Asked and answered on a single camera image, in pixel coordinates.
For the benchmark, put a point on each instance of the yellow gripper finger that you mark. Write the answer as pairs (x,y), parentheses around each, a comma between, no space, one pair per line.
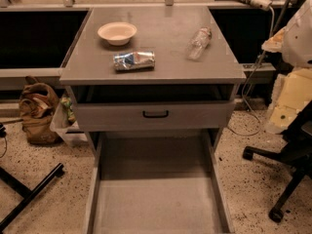
(291,93)

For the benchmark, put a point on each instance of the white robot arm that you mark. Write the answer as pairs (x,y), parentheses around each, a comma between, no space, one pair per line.
(294,41)

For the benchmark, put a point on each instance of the grey upper drawer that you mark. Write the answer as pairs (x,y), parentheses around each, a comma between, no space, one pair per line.
(114,117)

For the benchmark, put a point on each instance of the grey drawer cabinet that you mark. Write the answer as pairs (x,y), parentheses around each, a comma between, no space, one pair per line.
(90,76)

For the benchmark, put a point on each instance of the grey open middle drawer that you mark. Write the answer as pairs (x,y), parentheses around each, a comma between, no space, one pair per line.
(163,183)

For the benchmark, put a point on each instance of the black office chair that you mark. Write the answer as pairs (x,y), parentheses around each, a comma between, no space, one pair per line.
(297,153)

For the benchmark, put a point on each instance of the clear plastic water bottle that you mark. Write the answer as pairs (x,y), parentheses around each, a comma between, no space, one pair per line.
(198,43)

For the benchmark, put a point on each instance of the white paper bowl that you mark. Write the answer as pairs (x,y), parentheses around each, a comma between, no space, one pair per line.
(117,33)

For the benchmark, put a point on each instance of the green snack packet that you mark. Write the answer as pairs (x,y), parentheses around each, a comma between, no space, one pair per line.
(67,105)

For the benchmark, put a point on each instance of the clear plastic bin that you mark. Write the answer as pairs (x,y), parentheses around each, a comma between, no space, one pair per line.
(69,133)

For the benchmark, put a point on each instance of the brown paper bag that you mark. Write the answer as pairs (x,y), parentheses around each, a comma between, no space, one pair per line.
(38,102)

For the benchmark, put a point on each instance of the black stand legs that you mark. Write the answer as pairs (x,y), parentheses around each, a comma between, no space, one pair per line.
(27,194)

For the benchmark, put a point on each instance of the black drawer handle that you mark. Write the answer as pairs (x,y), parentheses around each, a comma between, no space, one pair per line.
(155,114)

